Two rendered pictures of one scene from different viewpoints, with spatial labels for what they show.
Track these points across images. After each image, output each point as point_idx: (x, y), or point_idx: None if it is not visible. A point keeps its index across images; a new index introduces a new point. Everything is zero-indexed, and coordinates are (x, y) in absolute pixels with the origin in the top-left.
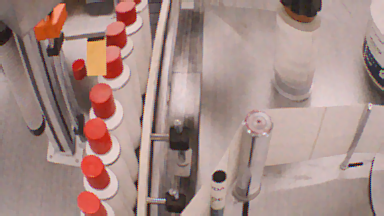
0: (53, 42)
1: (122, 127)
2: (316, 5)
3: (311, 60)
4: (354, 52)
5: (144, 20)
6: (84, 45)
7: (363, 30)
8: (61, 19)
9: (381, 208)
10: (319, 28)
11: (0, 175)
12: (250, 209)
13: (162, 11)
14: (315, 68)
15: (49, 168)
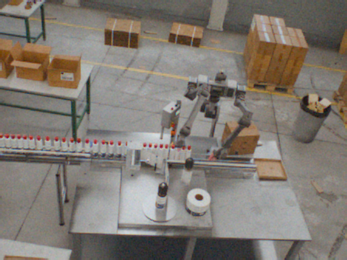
0: (171, 135)
1: (165, 151)
2: (185, 165)
3: (183, 176)
4: None
5: (187, 153)
6: (194, 155)
7: None
8: (173, 133)
9: (153, 195)
10: (185, 171)
11: (159, 141)
12: (158, 174)
13: (197, 162)
14: (189, 186)
15: None
